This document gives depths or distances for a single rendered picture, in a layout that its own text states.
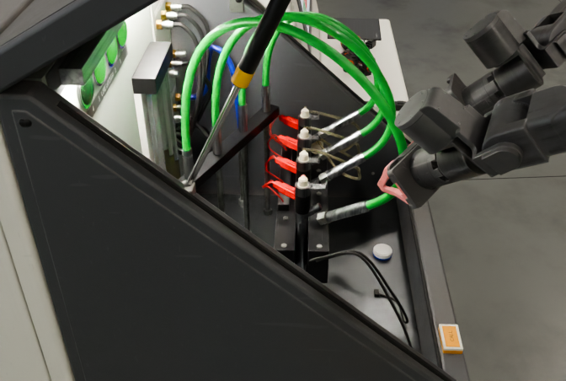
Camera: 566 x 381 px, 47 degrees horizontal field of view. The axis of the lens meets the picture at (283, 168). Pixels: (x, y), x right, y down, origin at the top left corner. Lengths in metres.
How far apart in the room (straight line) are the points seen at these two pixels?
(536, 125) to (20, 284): 0.65
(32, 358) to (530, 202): 2.44
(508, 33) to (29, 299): 0.75
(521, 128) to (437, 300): 0.48
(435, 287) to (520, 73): 0.40
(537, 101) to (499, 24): 0.24
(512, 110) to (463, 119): 0.06
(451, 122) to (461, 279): 1.85
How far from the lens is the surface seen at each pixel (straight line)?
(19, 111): 0.73
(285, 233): 1.21
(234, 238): 0.77
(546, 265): 2.77
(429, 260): 1.23
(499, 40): 0.99
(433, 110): 0.78
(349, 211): 1.02
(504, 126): 0.77
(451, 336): 1.09
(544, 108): 0.76
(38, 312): 0.92
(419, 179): 0.89
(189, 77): 1.03
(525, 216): 2.99
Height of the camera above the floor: 1.77
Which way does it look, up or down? 35 degrees down
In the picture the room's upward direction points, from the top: straight up
